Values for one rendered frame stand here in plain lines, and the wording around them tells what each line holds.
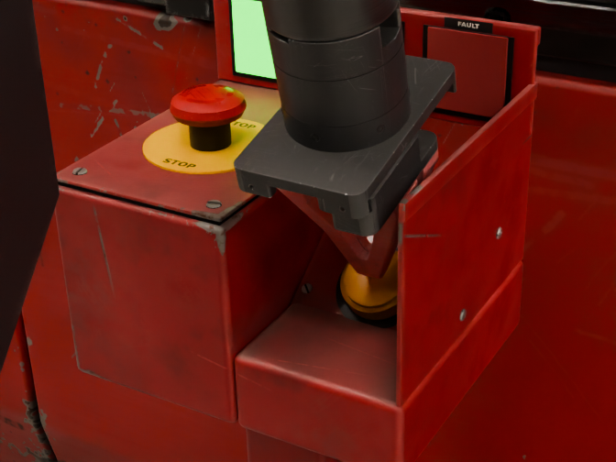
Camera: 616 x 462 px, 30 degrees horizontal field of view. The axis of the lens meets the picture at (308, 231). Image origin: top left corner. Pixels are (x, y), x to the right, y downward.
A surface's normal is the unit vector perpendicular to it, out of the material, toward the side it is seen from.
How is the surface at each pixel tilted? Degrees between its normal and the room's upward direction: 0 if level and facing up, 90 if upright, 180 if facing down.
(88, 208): 90
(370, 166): 15
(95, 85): 90
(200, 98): 3
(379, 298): 35
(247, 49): 90
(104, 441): 90
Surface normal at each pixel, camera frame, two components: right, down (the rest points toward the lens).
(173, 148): -0.03, -0.88
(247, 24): -0.50, 0.42
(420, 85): -0.15, -0.74
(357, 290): -0.31, -0.48
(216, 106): 0.16, -0.51
